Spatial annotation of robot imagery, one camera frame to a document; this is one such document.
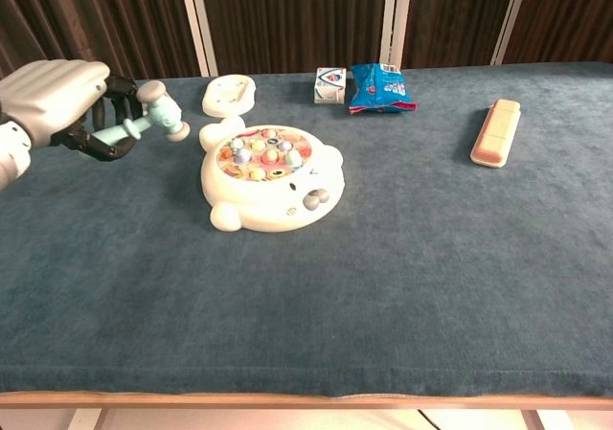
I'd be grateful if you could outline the white whack-a-mole toy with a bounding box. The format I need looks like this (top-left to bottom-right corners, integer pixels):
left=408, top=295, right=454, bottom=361
left=198, top=116, right=347, bottom=234

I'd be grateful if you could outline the dark brown curtain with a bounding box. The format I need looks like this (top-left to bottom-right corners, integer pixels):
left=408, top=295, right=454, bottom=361
left=0, top=0, right=613, bottom=84

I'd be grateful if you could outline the blue table cloth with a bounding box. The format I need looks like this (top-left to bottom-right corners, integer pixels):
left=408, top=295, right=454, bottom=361
left=0, top=60, right=613, bottom=397

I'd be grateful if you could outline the light blue toy hammer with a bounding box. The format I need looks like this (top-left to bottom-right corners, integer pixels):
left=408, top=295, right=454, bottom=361
left=90, top=79, right=192, bottom=143

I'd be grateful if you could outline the left black-fingered robot hand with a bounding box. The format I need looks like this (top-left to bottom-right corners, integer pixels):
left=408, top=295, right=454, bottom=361
left=0, top=59, right=145, bottom=162

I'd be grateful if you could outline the blue snack bag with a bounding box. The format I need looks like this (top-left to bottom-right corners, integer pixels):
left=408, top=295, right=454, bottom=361
left=348, top=62, right=418, bottom=116

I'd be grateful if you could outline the small white blue carton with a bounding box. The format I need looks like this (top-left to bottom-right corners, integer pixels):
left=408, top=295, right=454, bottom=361
left=313, top=67, right=348, bottom=105

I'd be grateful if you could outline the white oval plastic tray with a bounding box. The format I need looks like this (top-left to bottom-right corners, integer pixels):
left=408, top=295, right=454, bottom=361
left=201, top=73, right=257, bottom=118

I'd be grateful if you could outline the white frame post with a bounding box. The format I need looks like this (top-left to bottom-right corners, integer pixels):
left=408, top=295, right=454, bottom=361
left=382, top=0, right=414, bottom=70
left=176, top=0, right=219, bottom=78
left=490, top=0, right=534, bottom=66

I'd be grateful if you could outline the beige long rectangular case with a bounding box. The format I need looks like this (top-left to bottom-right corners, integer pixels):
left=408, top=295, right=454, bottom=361
left=469, top=98, right=522, bottom=169

